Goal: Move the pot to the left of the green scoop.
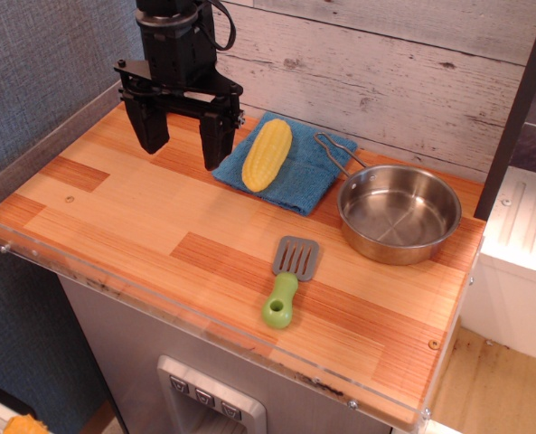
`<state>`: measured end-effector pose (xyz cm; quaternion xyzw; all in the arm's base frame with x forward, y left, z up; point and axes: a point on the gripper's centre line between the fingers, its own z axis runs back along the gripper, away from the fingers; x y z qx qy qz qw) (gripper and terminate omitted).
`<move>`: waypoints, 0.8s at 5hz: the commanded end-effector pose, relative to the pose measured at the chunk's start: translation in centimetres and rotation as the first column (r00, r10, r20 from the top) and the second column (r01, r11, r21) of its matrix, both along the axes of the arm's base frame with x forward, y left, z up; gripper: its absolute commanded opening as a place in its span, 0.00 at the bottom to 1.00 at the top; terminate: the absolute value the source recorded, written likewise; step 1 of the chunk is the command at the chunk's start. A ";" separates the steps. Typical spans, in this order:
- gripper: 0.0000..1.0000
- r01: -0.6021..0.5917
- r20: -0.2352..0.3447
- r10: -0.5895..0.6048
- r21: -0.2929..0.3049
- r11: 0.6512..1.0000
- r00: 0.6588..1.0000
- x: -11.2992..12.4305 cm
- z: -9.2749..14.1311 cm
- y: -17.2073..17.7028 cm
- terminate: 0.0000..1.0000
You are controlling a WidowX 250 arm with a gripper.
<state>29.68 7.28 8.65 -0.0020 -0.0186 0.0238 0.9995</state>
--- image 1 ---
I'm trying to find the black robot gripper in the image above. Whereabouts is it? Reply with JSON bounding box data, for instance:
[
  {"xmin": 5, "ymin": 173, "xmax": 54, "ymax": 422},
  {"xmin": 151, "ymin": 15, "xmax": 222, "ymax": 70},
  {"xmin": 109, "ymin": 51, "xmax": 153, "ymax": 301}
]
[{"xmin": 114, "ymin": 15, "xmax": 244, "ymax": 171}]

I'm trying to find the stainless steel pot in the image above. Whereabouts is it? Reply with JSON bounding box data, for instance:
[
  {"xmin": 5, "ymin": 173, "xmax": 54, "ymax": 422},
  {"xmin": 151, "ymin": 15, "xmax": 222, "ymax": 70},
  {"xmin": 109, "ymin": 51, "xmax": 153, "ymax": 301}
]
[{"xmin": 314, "ymin": 132, "xmax": 462, "ymax": 265}]

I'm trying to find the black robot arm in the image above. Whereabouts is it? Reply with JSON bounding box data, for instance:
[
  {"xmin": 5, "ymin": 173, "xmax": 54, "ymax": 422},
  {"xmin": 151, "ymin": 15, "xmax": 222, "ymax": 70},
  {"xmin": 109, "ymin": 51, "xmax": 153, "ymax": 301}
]
[{"xmin": 114, "ymin": 1, "xmax": 244, "ymax": 171}]

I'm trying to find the yellow toy corn cob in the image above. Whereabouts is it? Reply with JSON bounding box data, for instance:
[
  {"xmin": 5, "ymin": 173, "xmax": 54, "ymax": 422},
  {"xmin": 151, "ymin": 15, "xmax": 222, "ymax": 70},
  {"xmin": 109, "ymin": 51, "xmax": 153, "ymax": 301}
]
[{"xmin": 241, "ymin": 118, "xmax": 293, "ymax": 193}]

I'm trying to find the clear acrylic edge guard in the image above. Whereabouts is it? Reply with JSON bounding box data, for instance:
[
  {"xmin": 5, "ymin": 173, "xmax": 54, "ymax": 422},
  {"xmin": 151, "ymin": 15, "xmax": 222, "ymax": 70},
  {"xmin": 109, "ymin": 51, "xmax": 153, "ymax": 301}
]
[{"xmin": 0, "ymin": 212, "xmax": 431, "ymax": 429}]

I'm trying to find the grey toy fridge cabinet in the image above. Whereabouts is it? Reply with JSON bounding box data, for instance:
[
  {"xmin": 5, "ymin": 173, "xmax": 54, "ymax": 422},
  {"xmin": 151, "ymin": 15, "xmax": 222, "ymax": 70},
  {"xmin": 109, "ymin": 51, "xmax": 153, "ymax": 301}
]
[{"xmin": 60, "ymin": 278, "xmax": 391, "ymax": 433}]

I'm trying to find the silver dispenser panel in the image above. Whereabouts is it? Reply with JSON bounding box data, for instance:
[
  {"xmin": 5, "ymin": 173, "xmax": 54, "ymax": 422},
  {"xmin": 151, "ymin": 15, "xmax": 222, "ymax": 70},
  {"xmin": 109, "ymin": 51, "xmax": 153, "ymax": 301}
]
[{"xmin": 157, "ymin": 355, "xmax": 268, "ymax": 433}]

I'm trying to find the yellow object bottom left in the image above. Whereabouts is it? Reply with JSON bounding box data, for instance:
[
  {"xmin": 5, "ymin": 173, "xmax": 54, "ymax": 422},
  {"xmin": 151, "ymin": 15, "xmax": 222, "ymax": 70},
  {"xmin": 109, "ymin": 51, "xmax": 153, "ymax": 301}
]
[{"xmin": 3, "ymin": 415, "xmax": 50, "ymax": 434}]

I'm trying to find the white toy sink unit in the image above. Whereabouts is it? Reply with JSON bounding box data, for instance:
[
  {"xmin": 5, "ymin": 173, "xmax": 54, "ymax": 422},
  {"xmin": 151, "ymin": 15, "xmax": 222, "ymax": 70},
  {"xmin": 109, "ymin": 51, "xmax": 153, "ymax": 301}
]
[{"xmin": 460, "ymin": 167, "xmax": 536, "ymax": 358}]

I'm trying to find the black cable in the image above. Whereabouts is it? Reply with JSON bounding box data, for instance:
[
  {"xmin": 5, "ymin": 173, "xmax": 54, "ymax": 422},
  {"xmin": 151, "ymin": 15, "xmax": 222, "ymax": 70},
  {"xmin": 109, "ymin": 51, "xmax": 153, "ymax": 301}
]
[{"xmin": 193, "ymin": 0, "xmax": 238, "ymax": 52}]

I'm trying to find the green handled grey spatula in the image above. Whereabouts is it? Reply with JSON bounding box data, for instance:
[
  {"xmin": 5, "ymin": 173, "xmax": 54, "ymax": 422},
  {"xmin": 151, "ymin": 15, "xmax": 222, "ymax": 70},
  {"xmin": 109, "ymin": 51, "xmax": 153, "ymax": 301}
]
[{"xmin": 261, "ymin": 235, "xmax": 319, "ymax": 329}]

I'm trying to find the dark vertical post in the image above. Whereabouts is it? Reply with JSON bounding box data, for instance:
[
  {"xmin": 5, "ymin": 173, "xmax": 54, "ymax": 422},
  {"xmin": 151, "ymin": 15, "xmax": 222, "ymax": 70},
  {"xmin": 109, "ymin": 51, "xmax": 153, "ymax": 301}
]
[{"xmin": 474, "ymin": 38, "xmax": 536, "ymax": 221}]

